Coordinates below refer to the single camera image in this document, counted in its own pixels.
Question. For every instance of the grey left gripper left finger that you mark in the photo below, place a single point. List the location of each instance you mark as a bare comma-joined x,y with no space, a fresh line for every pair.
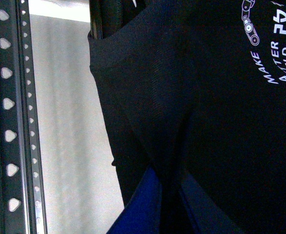
142,213

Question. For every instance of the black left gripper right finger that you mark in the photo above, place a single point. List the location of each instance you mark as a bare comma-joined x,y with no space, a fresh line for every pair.
205,217

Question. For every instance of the black printed t-shirt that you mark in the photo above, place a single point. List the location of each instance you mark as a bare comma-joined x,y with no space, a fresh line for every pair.
197,86

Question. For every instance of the black perforated rack upright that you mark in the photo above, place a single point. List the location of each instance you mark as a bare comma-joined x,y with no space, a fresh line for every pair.
22,205

